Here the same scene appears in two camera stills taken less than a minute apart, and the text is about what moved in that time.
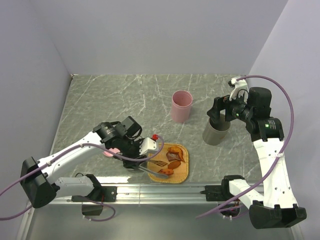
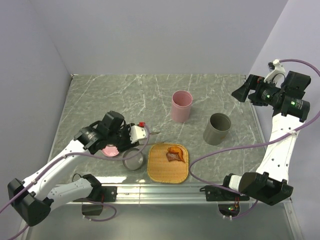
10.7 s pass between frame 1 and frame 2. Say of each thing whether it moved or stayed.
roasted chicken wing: stayed
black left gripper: moved
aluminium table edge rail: stayed
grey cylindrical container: stayed
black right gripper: moved
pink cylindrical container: stayed
